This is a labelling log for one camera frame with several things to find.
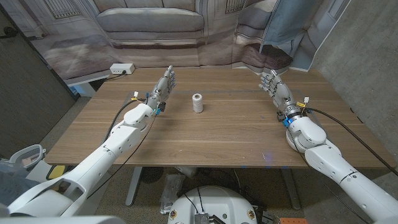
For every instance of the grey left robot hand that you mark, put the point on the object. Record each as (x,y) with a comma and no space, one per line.
(163,87)

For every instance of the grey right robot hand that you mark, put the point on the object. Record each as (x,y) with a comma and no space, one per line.
(281,91)

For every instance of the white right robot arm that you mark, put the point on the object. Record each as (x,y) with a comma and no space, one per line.
(342,168)

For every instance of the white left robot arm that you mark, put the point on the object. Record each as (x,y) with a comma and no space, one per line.
(93,168)

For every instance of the white thread spool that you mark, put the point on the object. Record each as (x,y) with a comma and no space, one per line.
(197,104)

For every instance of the white power strip box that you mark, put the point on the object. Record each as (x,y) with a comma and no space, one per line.
(122,68)

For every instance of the printed sofa room backdrop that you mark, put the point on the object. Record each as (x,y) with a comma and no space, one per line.
(155,31)

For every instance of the white low shelf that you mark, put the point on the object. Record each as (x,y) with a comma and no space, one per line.
(85,85)

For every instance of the black round fan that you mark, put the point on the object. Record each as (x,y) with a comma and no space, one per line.
(151,175)

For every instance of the grey metal table leg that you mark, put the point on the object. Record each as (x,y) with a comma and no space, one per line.
(290,189)
(133,186)

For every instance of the clear plastic bag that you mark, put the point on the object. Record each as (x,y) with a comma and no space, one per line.
(171,193)

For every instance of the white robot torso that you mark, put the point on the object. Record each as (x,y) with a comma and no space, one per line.
(214,202)

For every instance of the orange box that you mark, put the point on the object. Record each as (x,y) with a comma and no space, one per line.
(293,221)

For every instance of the grey white rimmed container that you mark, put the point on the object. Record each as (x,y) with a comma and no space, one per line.
(29,147)

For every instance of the person's leg in jeans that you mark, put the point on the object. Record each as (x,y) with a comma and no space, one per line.
(15,189)

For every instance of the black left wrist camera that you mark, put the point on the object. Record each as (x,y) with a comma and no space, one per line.
(161,107)

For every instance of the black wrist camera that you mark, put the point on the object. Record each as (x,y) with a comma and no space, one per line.
(161,107)
(281,117)

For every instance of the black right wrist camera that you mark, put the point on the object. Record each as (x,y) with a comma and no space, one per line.
(281,117)

